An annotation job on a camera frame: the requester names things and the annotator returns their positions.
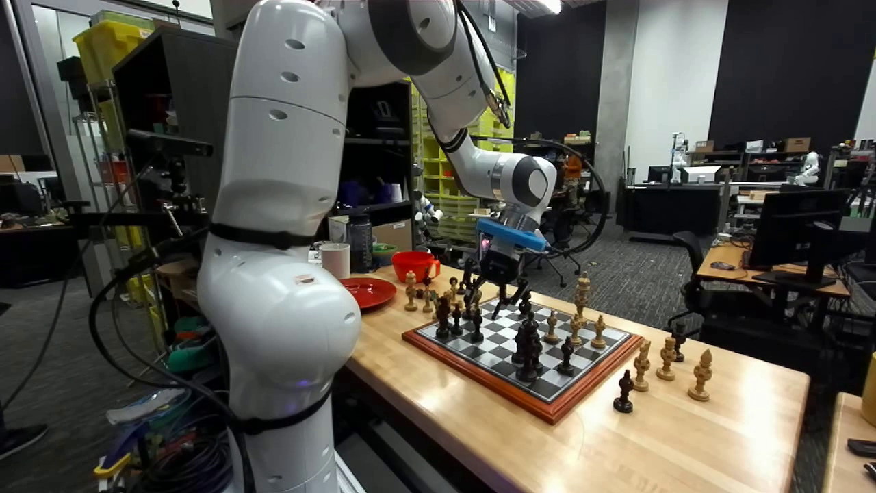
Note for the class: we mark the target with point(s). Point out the tall light wooden chess piece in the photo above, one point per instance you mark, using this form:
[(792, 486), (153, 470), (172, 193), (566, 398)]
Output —
[(582, 300)]

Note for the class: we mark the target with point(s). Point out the red cup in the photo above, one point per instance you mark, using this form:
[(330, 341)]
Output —
[(421, 264)]

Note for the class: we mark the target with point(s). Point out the black office chair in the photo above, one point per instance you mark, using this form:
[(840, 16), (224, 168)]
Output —
[(731, 319)]

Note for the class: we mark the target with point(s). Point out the wooden framed chess board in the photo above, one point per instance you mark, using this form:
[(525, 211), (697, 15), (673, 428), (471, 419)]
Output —
[(486, 348)]

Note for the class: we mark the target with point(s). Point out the yellow storage bin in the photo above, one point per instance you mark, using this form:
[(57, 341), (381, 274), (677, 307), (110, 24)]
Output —
[(109, 40)]

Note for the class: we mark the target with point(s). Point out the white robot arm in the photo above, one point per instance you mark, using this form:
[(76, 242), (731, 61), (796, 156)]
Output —
[(287, 323)]

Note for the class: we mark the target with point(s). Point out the dark shelving unit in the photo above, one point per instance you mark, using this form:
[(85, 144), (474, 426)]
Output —
[(174, 96)]

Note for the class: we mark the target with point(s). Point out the red plate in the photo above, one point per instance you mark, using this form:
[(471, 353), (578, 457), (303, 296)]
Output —
[(372, 292)]

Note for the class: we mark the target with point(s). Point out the black computer monitor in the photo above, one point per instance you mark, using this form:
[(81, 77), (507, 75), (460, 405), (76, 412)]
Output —
[(790, 224)]

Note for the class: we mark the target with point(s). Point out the black chess piece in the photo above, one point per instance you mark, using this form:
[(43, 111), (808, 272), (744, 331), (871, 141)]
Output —
[(569, 348), (529, 348)]

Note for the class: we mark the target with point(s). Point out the black chess piece off board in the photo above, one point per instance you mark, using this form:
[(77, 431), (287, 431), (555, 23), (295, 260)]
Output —
[(623, 404)]

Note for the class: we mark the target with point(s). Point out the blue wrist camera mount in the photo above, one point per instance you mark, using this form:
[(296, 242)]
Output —
[(512, 235)]

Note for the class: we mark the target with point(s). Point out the wooden side desk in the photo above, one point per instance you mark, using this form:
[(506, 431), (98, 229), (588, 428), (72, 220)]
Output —
[(729, 264)]

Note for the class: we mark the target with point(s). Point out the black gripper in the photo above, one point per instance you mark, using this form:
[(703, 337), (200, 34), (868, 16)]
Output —
[(500, 270)]

